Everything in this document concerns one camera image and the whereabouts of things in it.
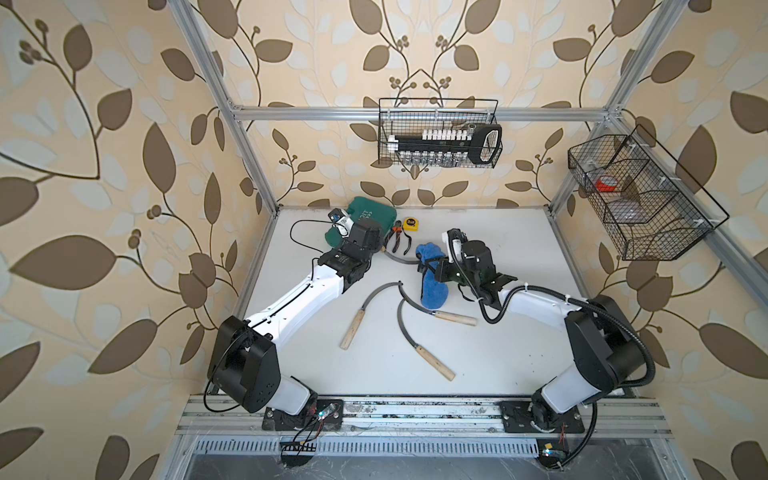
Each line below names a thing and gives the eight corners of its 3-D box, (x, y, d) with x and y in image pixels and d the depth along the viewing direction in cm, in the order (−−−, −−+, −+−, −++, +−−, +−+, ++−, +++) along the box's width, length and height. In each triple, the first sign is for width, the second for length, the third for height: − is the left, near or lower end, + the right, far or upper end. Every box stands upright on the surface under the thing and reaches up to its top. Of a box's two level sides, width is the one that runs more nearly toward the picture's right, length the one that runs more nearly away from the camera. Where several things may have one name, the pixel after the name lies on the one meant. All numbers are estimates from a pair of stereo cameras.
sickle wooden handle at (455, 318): (433, 318, 93) (434, 315, 91) (434, 311, 94) (435, 308, 92) (475, 327, 91) (476, 324, 89) (475, 320, 92) (476, 317, 91)
